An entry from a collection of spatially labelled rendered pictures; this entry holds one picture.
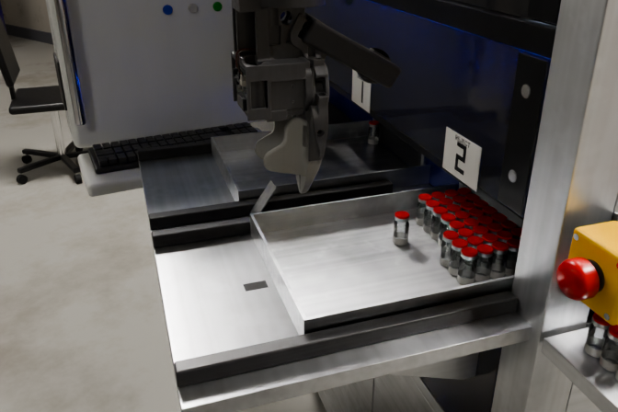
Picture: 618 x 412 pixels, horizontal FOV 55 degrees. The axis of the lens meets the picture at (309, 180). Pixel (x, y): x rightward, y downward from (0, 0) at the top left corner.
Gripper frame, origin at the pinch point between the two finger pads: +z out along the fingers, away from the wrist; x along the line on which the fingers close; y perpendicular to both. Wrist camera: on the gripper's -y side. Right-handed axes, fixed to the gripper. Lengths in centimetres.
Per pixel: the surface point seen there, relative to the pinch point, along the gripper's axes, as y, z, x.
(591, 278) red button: -21.1, 4.4, 19.9
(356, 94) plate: -23.3, 4.2, -42.7
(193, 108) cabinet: 1, 19, -89
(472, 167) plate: -23.2, 3.2, -3.9
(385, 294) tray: -9.9, 16.8, 0.5
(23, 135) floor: 82, 105, -344
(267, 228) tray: 0.2, 16.2, -19.3
